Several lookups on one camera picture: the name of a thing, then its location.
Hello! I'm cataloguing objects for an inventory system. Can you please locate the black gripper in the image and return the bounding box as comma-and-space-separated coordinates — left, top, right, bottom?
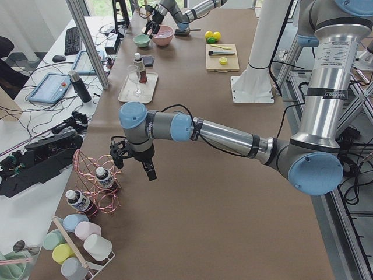
143, 11, 163, 38
134, 144, 157, 181

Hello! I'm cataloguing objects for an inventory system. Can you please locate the copper wire bottle basket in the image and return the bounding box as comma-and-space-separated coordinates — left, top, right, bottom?
72, 149, 122, 216

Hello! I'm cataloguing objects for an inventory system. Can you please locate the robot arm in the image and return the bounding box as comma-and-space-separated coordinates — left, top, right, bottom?
142, 0, 227, 38
118, 1, 372, 195

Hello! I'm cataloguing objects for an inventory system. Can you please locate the tea bottle back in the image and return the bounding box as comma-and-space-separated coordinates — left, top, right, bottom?
96, 167, 118, 191

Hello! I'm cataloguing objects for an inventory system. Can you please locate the tea bottle front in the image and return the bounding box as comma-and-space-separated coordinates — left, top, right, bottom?
65, 190, 97, 216

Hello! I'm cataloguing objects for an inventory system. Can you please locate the pink bowl with ice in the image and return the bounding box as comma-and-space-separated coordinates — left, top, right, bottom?
152, 25, 174, 46

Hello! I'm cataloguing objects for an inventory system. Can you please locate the green bowl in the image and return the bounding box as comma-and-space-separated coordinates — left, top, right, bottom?
133, 34, 150, 48

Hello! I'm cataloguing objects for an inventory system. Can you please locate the metal ice scoop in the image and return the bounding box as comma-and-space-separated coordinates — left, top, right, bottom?
174, 27, 202, 37

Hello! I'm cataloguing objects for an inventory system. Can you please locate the dark grey folded cloth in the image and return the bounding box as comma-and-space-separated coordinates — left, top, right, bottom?
142, 55, 154, 67

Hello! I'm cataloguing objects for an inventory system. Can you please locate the clear wine glass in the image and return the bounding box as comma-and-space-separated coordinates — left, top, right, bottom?
127, 65, 143, 97

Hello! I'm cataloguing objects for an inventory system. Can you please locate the yellow lemon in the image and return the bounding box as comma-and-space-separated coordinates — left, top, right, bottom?
205, 30, 213, 40
213, 31, 221, 41

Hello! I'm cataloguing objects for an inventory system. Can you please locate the green lime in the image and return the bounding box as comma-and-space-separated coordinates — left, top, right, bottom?
206, 37, 216, 44

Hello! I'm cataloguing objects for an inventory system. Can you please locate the yellow plastic peeler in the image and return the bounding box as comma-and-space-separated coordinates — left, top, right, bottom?
210, 44, 232, 50

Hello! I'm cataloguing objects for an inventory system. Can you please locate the beige serving tray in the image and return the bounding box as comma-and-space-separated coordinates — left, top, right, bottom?
118, 71, 159, 104

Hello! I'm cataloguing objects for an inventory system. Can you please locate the wooden cutting board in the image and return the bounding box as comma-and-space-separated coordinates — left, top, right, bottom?
206, 44, 240, 72

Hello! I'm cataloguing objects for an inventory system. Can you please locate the half lemon slice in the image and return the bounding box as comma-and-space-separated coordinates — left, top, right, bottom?
219, 57, 228, 65

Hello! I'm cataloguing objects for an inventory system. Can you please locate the blue teach pendant far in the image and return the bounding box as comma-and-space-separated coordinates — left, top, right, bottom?
71, 51, 96, 75

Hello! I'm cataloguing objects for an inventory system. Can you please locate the blue teach pendant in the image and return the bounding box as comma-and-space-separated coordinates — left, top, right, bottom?
27, 73, 71, 104
71, 51, 96, 75

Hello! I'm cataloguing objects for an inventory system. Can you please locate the black keyboard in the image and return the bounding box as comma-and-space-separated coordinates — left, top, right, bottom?
64, 27, 82, 56

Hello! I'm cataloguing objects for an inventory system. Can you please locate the pink cup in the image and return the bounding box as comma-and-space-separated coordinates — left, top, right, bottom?
75, 221, 102, 241

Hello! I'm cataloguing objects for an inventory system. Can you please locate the white cup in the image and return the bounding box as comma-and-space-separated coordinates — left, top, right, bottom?
83, 234, 112, 261

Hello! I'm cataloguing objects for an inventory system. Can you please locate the blue cup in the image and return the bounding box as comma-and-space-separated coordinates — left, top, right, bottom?
62, 213, 89, 232

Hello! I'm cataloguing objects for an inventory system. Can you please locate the black thermos bottle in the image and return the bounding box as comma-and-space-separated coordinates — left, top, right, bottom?
68, 70, 92, 103

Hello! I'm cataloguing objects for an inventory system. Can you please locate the black computer mouse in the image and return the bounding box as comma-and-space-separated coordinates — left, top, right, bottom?
52, 55, 66, 63

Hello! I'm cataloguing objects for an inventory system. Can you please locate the blue teach pendant near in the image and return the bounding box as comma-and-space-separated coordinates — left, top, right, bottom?
27, 73, 71, 104

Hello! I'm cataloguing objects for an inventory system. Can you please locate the white cup rack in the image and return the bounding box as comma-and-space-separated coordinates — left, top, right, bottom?
52, 216, 116, 279

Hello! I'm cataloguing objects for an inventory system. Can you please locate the green cup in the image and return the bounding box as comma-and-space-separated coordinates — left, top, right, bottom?
43, 229, 66, 251

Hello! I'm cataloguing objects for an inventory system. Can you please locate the yellow cup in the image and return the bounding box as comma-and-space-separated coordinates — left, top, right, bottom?
52, 243, 76, 265

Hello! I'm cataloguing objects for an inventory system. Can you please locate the grey cup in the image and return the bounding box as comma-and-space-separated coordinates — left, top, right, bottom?
61, 257, 86, 280

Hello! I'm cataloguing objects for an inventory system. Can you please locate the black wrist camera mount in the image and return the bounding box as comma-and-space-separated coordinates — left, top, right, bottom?
110, 136, 135, 169

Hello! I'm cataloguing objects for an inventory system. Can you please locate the black handled knife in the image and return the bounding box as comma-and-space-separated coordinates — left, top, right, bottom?
208, 50, 235, 56

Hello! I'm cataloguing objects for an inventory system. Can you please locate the aluminium frame post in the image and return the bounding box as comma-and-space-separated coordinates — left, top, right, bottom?
66, 0, 110, 90

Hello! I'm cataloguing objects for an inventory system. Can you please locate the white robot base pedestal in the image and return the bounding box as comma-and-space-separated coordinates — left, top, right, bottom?
231, 0, 293, 104

